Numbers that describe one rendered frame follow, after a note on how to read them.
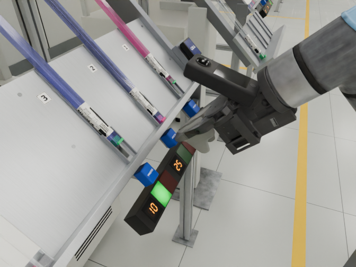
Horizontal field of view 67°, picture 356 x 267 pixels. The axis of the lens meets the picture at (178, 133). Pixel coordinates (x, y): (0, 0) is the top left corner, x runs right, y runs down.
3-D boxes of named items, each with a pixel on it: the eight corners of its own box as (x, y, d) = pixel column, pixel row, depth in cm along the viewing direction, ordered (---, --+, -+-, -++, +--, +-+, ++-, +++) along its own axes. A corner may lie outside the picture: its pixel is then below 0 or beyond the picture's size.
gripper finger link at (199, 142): (186, 166, 51) (224, 148, 45) (165, 143, 49) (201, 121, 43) (192, 156, 53) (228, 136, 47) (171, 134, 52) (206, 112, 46)
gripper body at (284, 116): (229, 158, 45) (297, 126, 37) (196, 119, 43) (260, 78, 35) (238, 132, 50) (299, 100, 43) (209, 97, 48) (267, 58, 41)
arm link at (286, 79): (290, 58, 32) (293, 38, 39) (258, 78, 35) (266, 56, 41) (324, 104, 34) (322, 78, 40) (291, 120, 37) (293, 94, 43)
